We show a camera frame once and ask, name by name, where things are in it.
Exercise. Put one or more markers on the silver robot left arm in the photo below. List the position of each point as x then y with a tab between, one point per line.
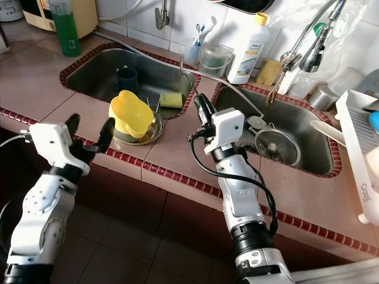
35	225

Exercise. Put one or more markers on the green soap bottle blue cap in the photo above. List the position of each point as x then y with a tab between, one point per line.
66	32

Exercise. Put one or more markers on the grey wall tap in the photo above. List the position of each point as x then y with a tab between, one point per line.
161	21

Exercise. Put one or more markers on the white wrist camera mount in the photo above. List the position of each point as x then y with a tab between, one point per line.
228	127
53	142

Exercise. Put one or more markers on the steel bowl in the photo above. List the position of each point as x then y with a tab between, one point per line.
157	127

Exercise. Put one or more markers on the round steel strainer dish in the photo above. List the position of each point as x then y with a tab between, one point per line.
281	148

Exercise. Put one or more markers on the dark blue hanging tray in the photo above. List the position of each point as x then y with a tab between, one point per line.
243	6

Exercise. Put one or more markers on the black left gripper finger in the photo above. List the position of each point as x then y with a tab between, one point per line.
106	135
73	127

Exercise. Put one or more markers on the white jug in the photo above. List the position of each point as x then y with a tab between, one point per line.
12	9

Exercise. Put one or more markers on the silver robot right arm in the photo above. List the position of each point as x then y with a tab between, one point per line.
240	201

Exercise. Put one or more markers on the white plastic sink plug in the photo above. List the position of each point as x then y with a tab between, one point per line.
256	122

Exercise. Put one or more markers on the steel cutlery piece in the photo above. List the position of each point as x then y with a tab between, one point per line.
190	86

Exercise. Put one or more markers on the steel sink basin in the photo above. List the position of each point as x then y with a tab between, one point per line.
308	142
95	74

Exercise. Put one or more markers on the dark teal mug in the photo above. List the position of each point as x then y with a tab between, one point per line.
127	78

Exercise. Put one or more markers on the white toothpaste tube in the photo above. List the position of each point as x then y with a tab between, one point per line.
211	25

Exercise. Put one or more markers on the clear plastic bag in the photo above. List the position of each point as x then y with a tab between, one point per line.
355	35

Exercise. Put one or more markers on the chrome gooseneck faucet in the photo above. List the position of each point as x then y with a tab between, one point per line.
315	50

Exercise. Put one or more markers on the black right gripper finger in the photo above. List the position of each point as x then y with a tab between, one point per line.
209	113
200	113

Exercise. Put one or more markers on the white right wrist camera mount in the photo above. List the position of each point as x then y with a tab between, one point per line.
228	127

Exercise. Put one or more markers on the yellow green dish sponge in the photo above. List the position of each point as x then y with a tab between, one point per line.
172	99

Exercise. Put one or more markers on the small clear plastic cup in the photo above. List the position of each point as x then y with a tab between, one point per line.
346	80

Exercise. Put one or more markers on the white dish rack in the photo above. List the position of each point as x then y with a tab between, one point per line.
358	148

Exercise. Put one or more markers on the beige water purifier appliance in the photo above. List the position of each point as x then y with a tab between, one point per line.
86	21

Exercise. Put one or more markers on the yellow plastic bowl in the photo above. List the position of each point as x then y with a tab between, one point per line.
131	115

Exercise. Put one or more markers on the clear plastic bucket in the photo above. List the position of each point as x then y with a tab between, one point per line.
216	62

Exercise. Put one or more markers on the blue white toothbrush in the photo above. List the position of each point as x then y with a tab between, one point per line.
201	35

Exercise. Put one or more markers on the steel cup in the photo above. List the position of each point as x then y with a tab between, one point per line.
323	97

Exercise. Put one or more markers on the clear toothbrush cup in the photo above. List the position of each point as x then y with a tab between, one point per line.
192	53

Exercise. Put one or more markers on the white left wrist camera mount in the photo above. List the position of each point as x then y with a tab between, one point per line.
53	142

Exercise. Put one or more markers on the white detergent bottle yellow cap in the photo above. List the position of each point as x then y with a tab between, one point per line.
249	53

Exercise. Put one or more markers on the yellow sponge block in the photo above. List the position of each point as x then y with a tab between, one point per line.
267	72

